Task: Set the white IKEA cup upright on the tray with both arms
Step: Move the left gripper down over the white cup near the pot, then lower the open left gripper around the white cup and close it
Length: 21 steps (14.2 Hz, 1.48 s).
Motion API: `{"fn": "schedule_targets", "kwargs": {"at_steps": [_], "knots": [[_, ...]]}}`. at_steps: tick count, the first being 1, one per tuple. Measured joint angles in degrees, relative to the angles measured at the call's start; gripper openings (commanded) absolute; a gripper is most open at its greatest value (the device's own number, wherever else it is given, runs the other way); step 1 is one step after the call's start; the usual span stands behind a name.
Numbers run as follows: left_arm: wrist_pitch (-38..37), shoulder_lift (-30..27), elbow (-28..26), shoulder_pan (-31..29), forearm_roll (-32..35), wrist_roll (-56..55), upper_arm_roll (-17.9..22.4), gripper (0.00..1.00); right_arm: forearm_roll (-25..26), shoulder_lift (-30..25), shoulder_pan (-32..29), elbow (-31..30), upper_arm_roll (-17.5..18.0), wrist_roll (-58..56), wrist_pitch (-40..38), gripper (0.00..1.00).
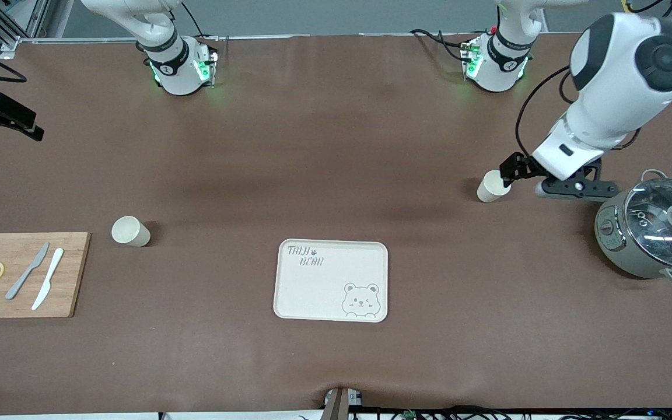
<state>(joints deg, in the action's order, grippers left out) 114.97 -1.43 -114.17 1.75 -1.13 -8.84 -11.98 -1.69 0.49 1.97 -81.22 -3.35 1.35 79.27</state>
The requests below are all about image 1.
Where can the glass pot lid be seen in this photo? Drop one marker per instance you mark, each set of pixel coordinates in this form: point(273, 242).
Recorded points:
point(651, 216)

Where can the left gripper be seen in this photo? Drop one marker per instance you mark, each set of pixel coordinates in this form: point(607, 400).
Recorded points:
point(524, 165)

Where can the aluminium frame profile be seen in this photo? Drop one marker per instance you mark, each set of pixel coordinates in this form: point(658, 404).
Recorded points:
point(10, 42)

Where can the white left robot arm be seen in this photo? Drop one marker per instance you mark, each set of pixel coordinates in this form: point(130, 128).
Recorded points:
point(610, 87)

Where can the white plastic knife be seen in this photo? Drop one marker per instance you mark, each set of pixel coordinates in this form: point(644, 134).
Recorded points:
point(49, 279)

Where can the grey plastic knife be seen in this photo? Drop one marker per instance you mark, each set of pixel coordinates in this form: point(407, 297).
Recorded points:
point(24, 277)

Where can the wooden cutting board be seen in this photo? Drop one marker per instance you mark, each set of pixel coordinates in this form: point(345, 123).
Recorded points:
point(73, 274)

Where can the white IKEA cup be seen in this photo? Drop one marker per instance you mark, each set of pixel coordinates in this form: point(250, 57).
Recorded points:
point(491, 188)
point(132, 232)

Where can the cream tray with bear print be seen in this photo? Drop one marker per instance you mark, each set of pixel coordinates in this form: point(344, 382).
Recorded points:
point(324, 291)

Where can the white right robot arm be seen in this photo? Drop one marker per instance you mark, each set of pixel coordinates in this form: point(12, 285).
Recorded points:
point(175, 70)

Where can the grey electric cooking pot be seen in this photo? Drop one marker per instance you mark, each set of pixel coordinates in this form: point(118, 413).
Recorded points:
point(611, 236)

